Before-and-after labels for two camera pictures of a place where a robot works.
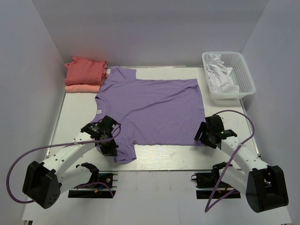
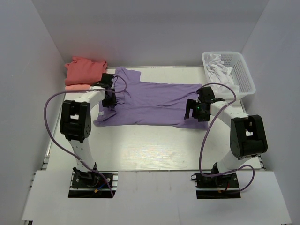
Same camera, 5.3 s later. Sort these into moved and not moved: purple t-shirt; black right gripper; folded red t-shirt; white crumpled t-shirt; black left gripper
Moved: purple t-shirt; black left gripper; black right gripper
Not moved: folded red t-shirt; white crumpled t-shirt
